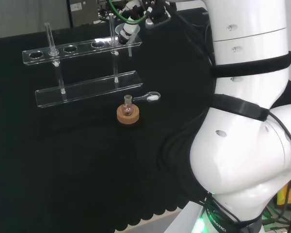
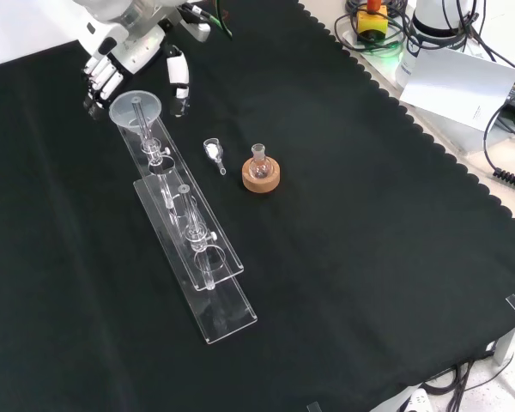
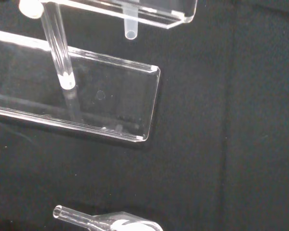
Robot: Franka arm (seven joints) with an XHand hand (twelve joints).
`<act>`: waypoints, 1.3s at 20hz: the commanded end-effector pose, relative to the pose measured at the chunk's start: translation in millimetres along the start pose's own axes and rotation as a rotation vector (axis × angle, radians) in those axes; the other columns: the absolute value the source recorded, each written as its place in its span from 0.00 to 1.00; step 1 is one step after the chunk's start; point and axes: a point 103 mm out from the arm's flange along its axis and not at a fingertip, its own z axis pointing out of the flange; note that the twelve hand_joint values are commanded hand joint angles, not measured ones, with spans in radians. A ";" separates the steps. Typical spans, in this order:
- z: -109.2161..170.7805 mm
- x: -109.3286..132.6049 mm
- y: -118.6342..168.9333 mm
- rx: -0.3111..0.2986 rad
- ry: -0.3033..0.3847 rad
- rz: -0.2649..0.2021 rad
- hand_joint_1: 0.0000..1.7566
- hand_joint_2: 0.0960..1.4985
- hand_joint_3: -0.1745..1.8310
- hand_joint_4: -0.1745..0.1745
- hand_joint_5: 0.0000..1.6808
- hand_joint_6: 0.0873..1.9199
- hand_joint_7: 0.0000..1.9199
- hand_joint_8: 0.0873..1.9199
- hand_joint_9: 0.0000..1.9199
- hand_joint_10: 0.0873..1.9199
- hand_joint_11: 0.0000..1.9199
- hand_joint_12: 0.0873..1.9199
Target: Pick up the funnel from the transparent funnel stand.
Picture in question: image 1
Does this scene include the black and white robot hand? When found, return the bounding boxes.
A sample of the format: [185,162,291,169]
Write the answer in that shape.
[117,0,172,46]

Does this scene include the clear plastic funnel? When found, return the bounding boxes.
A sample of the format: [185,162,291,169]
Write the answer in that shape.
[114,23,141,58]

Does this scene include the glass weighing funnel with powder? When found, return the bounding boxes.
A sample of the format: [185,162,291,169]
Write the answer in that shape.
[132,91,162,103]

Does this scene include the clear acrylic funnel stand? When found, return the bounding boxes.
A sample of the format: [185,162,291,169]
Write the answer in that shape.
[22,13,144,109]

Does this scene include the grey cabinet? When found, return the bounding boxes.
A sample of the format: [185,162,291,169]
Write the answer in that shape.
[66,0,100,28]

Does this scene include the small round-bottom glass flask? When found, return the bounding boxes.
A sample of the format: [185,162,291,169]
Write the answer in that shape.
[122,94,134,117]

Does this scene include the black bench cloth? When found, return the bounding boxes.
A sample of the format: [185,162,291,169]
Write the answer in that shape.
[0,8,291,233]

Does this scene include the yellow stop button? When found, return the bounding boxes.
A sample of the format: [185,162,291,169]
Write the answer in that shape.
[277,183,291,207]

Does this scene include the green cable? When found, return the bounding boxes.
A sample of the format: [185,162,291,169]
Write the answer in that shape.
[107,0,151,25]

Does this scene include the cork ring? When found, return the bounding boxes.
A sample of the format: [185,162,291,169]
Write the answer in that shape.
[116,103,140,126]

